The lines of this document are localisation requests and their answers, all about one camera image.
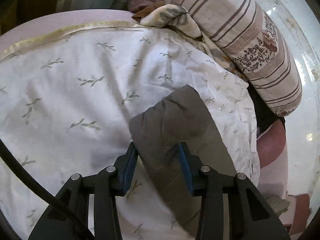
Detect olive quilted hooded jacket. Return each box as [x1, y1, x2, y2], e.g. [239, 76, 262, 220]
[129, 85, 236, 236]

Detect pink bolster cushion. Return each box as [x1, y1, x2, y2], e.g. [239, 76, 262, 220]
[257, 119, 289, 199]

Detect black garment behind bolster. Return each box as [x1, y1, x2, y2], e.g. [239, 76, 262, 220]
[247, 83, 286, 134]

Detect white leaf print bedsheet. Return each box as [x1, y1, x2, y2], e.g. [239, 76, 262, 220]
[0, 21, 261, 240]

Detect striped floral cushion left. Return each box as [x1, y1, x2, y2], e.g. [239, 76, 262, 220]
[107, 0, 303, 117]

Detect black cable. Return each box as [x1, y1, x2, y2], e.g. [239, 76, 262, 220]
[0, 139, 93, 240]

